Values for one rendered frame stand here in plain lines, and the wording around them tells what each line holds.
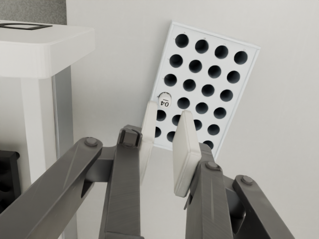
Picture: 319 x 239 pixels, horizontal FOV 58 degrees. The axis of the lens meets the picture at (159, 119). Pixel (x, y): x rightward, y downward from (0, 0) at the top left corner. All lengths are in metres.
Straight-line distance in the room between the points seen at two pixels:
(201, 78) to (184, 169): 0.14
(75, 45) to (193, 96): 0.13
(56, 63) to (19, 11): 1.02
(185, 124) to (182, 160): 0.03
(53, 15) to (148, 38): 0.85
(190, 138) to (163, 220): 0.24
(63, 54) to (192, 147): 0.09
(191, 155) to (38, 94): 0.10
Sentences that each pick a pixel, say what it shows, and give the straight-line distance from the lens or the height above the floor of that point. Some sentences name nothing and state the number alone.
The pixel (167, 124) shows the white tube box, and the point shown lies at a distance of 0.29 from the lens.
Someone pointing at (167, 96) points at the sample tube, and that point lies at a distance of 0.27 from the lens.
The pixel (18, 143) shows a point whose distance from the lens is 0.29.
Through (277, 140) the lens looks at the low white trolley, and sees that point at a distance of 0.36.
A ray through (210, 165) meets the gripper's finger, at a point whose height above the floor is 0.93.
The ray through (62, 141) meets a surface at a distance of 0.24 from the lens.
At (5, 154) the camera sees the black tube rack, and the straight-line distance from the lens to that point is 0.26.
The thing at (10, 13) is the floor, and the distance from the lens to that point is 1.20.
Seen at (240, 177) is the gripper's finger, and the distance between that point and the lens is 0.16.
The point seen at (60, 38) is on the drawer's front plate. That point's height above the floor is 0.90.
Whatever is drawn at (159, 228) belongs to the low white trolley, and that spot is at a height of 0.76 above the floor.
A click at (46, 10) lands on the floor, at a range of 1.15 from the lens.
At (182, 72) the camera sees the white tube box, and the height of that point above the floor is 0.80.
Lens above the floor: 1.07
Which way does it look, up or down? 68 degrees down
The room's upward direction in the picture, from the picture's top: 176 degrees counter-clockwise
